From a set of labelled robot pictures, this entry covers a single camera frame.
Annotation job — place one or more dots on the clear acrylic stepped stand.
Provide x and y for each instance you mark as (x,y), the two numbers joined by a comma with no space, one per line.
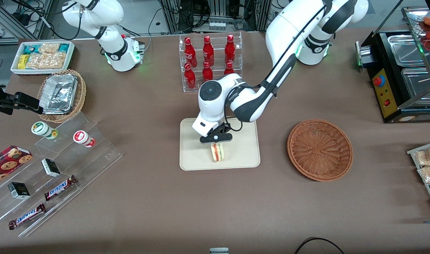
(95,158)

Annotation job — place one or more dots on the steel warmer pan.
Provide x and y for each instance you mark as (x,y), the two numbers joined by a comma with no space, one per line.
(405,51)
(417,83)

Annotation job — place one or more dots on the Snickers chocolate bar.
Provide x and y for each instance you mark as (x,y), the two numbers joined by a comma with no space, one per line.
(59,187)
(27,216)

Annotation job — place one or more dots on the yellow snack packet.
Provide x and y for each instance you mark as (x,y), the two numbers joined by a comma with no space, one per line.
(22,61)

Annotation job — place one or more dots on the red cola bottle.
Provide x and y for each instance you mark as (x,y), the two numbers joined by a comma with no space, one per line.
(190,51)
(208,51)
(229,68)
(230,49)
(190,77)
(207,72)

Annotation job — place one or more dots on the clear rice cracker packet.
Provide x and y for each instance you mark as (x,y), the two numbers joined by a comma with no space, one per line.
(49,48)
(45,60)

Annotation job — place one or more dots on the small grey device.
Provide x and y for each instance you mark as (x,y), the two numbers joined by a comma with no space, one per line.
(219,251)

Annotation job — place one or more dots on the tray of packaged snacks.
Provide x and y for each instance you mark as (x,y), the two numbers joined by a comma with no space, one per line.
(426,188)

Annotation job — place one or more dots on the brown wicker basket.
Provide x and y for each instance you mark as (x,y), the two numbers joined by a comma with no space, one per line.
(319,150)

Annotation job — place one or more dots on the white rectangular snack bin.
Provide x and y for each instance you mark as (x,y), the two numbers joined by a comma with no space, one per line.
(15,68)

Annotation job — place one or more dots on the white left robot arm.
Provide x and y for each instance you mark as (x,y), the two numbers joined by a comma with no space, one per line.
(292,28)

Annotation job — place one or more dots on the green lid yogurt cup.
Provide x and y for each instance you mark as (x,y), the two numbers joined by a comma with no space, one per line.
(42,128)

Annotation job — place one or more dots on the red lid yogurt cup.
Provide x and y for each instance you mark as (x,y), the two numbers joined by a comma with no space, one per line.
(82,137)

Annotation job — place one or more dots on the teal snack packet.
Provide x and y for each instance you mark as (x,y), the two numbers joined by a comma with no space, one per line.
(63,48)
(30,48)

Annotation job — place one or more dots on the clear acrylic bottle rack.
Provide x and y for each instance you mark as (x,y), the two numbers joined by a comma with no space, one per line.
(216,70)

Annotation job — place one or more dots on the cream plastic serving tray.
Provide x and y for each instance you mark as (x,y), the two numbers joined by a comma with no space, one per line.
(239,155)

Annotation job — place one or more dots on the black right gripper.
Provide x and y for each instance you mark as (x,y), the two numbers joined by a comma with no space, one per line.
(7,104)

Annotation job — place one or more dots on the red cookie box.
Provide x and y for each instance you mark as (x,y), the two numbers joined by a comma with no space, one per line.
(6,162)

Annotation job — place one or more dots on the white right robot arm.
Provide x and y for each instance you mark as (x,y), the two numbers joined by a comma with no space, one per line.
(109,14)

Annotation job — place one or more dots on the triangular sandwich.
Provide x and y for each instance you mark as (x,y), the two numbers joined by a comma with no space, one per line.
(217,153)

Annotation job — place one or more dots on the black food warmer machine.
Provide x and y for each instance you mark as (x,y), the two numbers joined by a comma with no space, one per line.
(386,102)

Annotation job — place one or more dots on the small black carton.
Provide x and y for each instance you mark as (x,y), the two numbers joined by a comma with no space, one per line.
(51,167)
(19,190)

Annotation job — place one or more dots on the white power strip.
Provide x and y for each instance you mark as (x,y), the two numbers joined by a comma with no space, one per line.
(217,25)

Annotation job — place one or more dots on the aluminium foil container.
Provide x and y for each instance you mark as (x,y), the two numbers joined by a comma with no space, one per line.
(59,93)

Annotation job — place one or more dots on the light wicker basket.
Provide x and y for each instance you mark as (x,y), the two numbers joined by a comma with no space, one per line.
(81,95)

